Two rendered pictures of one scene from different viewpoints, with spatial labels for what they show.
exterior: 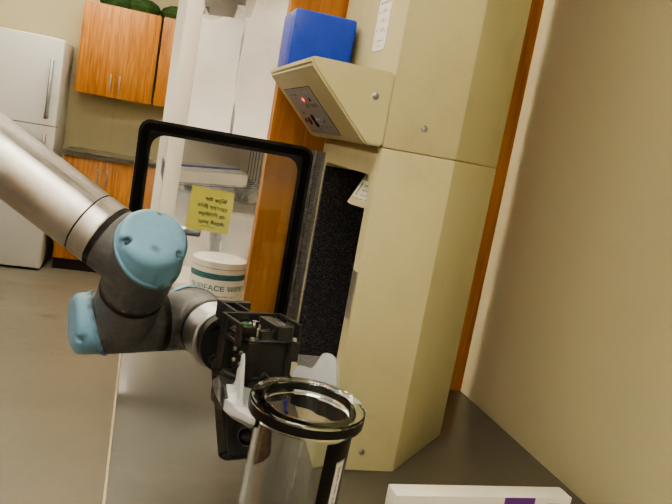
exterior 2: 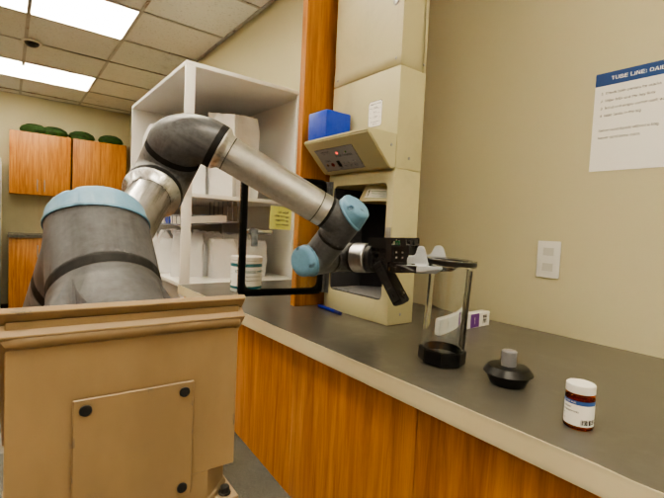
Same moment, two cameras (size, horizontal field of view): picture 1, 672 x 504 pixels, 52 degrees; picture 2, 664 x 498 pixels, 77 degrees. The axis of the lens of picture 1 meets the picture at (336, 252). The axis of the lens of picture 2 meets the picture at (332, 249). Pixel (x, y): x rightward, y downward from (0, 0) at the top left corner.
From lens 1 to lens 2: 0.62 m
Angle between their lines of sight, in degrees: 22
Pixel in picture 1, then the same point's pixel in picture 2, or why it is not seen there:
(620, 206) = (467, 190)
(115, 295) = (337, 237)
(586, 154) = (442, 171)
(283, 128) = (305, 173)
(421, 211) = (411, 196)
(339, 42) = (345, 124)
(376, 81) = (390, 137)
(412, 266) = (410, 222)
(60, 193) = (311, 191)
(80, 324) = (312, 258)
